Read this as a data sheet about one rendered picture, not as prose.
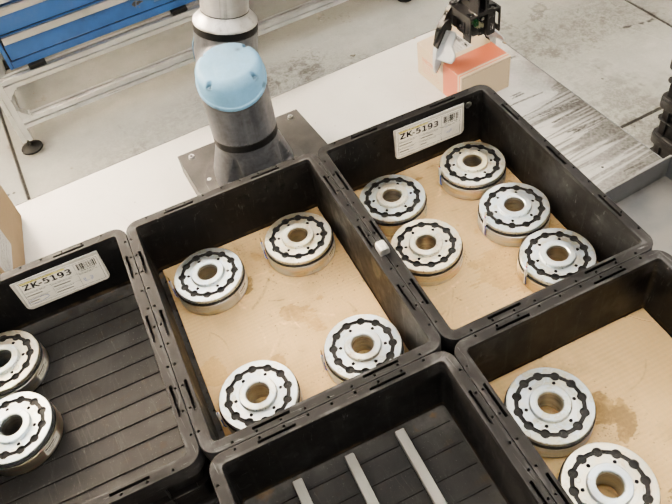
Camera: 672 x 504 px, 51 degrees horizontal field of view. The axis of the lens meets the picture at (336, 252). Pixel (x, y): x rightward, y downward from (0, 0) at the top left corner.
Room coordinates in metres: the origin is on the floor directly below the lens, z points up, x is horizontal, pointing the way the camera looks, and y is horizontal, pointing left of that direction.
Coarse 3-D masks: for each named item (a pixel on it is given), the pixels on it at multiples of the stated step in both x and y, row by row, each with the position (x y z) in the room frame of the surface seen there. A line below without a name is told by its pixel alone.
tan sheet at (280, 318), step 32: (256, 256) 0.72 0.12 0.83; (256, 288) 0.66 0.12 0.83; (288, 288) 0.65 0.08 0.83; (320, 288) 0.64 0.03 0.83; (352, 288) 0.63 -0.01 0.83; (192, 320) 0.63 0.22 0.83; (224, 320) 0.62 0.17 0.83; (256, 320) 0.61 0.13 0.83; (288, 320) 0.59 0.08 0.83; (320, 320) 0.58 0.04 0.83; (224, 352) 0.56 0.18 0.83; (256, 352) 0.55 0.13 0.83; (288, 352) 0.54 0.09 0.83; (320, 352) 0.53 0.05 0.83; (320, 384) 0.48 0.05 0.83
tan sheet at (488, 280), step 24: (432, 168) 0.84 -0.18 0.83; (360, 192) 0.82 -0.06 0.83; (432, 192) 0.79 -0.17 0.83; (432, 216) 0.74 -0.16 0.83; (456, 216) 0.73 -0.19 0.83; (552, 216) 0.69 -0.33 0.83; (480, 240) 0.67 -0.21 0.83; (480, 264) 0.63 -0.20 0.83; (504, 264) 0.62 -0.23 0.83; (432, 288) 0.60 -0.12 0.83; (456, 288) 0.59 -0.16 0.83; (480, 288) 0.59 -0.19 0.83; (504, 288) 0.58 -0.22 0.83; (456, 312) 0.55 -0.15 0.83; (480, 312) 0.55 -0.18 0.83
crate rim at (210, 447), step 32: (288, 160) 0.81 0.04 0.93; (224, 192) 0.77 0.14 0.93; (352, 224) 0.66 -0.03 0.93; (384, 256) 0.59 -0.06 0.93; (160, 320) 0.56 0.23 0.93; (416, 320) 0.48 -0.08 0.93; (416, 352) 0.44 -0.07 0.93; (192, 384) 0.46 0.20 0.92; (352, 384) 0.41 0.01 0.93; (192, 416) 0.41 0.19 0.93; (288, 416) 0.39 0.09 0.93; (224, 448) 0.37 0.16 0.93
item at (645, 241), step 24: (456, 96) 0.89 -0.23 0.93; (408, 120) 0.85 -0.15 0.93; (336, 144) 0.83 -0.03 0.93; (336, 168) 0.77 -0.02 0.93; (576, 168) 0.68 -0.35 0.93; (600, 192) 0.63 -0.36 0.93; (360, 216) 0.67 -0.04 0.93; (624, 216) 0.58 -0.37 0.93; (384, 240) 0.62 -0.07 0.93; (648, 240) 0.53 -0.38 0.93; (600, 264) 0.51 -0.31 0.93; (408, 288) 0.53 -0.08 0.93; (552, 288) 0.49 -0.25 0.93; (432, 312) 0.49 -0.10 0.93; (504, 312) 0.47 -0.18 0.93; (456, 336) 0.45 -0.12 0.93
